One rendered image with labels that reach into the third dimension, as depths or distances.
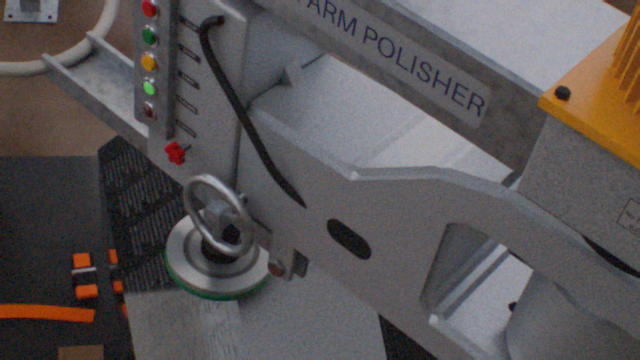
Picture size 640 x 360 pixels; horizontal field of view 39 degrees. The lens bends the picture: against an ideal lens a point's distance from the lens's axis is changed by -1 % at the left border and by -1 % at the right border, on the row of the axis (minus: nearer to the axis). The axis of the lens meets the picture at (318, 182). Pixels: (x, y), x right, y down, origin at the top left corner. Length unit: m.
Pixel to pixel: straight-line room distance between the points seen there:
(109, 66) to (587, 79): 1.14
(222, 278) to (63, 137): 1.61
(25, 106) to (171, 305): 1.62
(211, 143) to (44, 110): 1.99
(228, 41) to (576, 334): 0.60
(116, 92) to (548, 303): 0.99
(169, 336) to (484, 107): 1.05
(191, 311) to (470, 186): 0.89
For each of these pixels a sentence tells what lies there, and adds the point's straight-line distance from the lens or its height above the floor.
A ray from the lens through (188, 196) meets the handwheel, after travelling 1.47.
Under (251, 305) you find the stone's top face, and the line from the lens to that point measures 1.81.
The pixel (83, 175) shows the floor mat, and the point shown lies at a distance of 3.14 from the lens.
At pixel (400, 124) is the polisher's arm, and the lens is 1.35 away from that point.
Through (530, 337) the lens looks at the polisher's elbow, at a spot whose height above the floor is 1.33.
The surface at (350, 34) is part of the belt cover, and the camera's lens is 1.12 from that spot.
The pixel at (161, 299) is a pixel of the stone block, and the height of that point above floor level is 0.69.
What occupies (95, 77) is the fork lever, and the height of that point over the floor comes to 1.07.
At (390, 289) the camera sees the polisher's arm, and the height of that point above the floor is 1.24.
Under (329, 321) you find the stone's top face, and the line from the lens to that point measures 1.81.
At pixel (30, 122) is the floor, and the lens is 3.35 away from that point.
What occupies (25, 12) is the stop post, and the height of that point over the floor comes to 0.01.
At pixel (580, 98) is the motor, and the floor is 1.72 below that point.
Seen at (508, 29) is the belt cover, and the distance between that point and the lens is 1.07.
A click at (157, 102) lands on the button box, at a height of 1.30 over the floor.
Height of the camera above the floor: 2.30
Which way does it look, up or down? 46 degrees down
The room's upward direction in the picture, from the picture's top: 11 degrees clockwise
